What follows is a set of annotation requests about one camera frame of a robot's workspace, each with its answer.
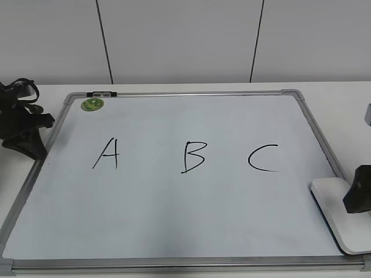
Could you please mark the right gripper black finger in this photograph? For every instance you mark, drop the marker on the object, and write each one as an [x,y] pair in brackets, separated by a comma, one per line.
[357,199]

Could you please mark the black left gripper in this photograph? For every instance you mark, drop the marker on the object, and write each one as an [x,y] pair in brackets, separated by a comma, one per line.
[20,120]

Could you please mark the white whiteboard eraser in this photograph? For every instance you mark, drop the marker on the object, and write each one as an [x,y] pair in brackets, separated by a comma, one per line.
[351,231]

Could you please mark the round green magnet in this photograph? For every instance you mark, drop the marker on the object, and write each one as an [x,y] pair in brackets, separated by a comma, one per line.
[92,104]

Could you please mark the white magnetic whiteboard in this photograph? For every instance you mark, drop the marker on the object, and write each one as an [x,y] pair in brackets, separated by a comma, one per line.
[176,182]

